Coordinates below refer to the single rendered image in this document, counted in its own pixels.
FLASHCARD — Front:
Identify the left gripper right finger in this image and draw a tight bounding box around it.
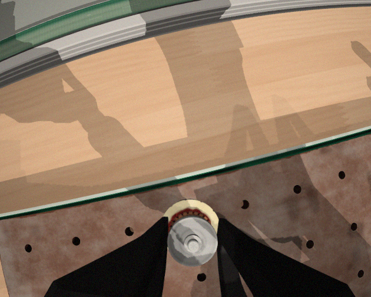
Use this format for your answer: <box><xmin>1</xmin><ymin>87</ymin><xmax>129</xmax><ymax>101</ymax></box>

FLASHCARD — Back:
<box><xmin>217</xmin><ymin>218</ymin><xmax>355</xmax><ymax>297</ymax></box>

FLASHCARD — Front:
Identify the brown perforated board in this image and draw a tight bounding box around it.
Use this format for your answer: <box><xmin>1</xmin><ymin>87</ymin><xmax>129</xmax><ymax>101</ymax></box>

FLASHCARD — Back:
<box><xmin>0</xmin><ymin>134</ymin><xmax>371</xmax><ymax>297</ymax></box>

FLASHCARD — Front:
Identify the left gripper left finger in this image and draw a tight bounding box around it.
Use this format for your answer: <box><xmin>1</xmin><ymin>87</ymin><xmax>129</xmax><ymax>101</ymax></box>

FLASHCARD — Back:
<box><xmin>44</xmin><ymin>217</ymin><xmax>168</xmax><ymax>297</ymax></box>

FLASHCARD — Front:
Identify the electric motor armature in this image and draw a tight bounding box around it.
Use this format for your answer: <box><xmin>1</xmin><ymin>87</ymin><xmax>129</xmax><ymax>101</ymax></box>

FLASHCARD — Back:
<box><xmin>163</xmin><ymin>199</ymin><xmax>218</xmax><ymax>267</ymax></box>

